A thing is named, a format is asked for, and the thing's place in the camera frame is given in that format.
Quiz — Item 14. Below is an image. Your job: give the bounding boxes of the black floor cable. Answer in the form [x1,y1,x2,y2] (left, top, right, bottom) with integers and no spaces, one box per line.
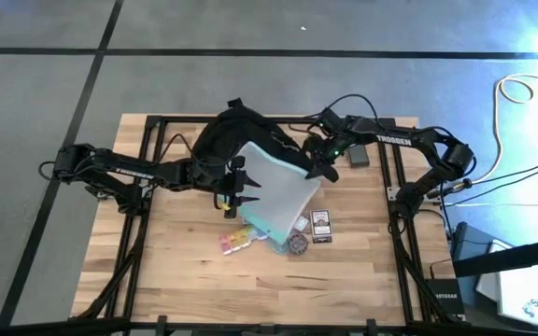
[472,156,538,186]
[446,161,538,206]

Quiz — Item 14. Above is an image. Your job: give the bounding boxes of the black Netgear switch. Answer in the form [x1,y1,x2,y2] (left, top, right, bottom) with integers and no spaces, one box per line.
[425,278,465,316]

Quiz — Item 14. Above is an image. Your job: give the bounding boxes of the white floor cable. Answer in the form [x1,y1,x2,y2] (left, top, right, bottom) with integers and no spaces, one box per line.
[442,200,538,208]

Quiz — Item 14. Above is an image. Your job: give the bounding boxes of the black phone white cable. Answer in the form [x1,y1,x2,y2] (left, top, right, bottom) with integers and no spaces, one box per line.
[347,143,371,168]

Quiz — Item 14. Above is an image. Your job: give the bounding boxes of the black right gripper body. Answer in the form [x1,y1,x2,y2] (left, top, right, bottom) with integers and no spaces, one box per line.
[304,109,361,162]

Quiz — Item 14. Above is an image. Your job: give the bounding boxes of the grey plastic case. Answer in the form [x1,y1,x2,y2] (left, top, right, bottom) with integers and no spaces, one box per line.
[449,221,502,281]

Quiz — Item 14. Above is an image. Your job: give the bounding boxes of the rainbow weekly pill organizer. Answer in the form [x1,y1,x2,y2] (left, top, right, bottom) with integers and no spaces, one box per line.
[219,224,269,257]

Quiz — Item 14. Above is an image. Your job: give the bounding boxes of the black metal bar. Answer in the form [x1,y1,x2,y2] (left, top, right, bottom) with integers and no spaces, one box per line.
[0,317,538,336]
[453,235,538,279]

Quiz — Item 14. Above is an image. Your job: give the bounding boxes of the black backpack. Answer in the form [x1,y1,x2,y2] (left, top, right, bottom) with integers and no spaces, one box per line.
[192,96,340,184]

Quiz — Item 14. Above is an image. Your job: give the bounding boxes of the cream floor cable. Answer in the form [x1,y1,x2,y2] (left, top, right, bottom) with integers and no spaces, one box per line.
[472,74,538,186]

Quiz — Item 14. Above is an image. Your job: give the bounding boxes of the white box blue logo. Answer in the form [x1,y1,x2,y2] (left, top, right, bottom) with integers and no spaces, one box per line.
[476,238,538,333]

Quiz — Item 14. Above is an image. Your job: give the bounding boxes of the white mesh teal-trimmed pouch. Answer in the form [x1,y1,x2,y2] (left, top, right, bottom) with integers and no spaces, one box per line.
[236,141,322,247]

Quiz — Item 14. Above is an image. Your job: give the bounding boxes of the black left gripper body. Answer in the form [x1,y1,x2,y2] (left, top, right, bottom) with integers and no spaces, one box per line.
[189,156,246,219]

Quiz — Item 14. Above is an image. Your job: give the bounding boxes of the dark round disc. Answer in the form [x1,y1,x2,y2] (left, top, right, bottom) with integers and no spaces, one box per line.
[287,232,309,256]

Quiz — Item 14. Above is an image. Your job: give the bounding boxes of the playing card box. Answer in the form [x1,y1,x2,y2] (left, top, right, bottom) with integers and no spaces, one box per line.
[309,208,334,245]

